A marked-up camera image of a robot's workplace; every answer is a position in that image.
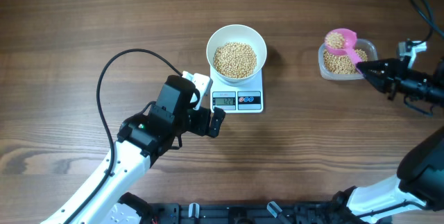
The white digital kitchen scale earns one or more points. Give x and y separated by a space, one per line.
235 98

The soybeans in bowl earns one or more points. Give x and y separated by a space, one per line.
235 60

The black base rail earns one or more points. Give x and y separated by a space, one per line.
298 213

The soybeans in container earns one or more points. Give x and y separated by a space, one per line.
338 64

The pink plastic scoop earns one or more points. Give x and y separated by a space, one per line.
349 48

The soybeans in scoop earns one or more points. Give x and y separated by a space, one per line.
335 40

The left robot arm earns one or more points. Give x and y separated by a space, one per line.
141 140

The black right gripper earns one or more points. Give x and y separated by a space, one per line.
390 77

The white bowl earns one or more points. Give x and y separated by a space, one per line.
237 33

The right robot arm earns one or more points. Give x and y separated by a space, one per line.
418 183

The clear plastic container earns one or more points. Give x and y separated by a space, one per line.
366 51

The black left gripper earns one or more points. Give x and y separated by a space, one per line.
205 115

